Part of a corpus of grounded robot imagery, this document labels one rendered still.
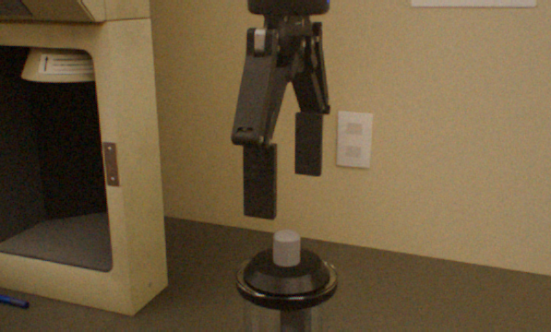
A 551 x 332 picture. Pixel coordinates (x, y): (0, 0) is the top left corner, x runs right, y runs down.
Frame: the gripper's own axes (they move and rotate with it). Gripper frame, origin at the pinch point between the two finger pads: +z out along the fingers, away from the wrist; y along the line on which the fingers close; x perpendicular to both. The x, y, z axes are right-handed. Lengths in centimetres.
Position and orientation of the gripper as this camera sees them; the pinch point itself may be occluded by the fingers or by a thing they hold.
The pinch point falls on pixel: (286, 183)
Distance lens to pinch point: 57.8
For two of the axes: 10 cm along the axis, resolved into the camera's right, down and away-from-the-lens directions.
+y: -3.7, 2.8, -8.9
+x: 9.3, 1.1, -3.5
